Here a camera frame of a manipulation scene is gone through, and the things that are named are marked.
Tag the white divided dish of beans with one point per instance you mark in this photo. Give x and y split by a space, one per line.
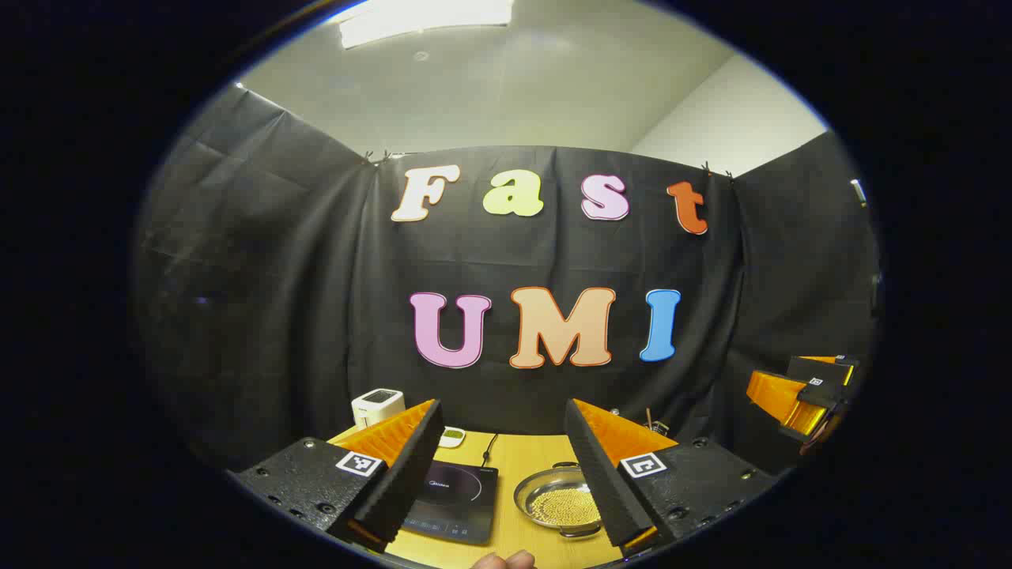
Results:
452 437

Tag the black induction cooktop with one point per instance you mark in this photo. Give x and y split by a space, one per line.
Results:
455 498

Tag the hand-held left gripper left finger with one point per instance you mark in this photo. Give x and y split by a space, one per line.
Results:
403 482

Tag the clear glass jar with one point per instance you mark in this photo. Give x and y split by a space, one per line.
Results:
658 427

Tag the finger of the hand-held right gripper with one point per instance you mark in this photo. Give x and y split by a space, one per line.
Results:
779 399
822 370

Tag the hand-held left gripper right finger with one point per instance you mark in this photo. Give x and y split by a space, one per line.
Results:
601 482

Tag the white toaster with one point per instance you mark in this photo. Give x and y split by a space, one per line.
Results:
378 407

